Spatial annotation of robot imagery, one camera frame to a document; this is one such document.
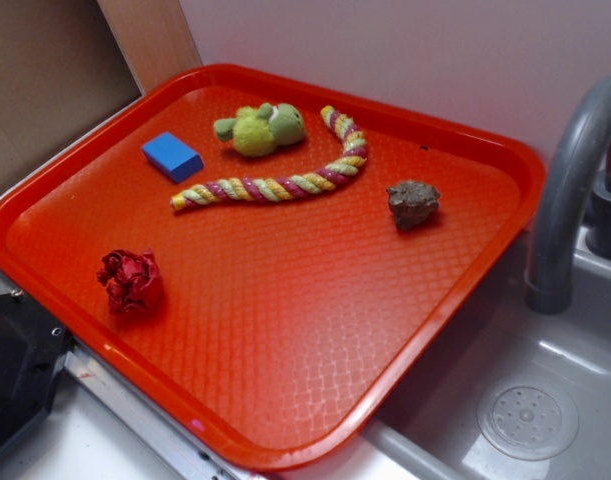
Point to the brown grey rock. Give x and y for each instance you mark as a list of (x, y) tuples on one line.
[(412, 202)]

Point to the red plastic tray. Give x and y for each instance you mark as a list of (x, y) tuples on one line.
[(282, 326)]

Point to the green plush toy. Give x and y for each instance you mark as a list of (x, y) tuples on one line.
[(258, 132)]

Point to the blue rectangular block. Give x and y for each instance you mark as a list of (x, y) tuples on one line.
[(175, 159)]

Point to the crumpled red paper ball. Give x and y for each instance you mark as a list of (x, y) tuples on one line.
[(133, 282)]

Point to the wooden board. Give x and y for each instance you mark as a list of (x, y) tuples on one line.
[(154, 38)]

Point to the grey plastic sink basin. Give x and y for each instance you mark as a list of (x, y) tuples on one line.
[(506, 393)]

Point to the grey curved faucet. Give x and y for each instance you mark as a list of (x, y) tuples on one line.
[(578, 186)]

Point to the brown cardboard panel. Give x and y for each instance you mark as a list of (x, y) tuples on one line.
[(61, 74)]

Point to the black bracket mount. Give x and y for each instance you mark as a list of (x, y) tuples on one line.
[(33, 346)]

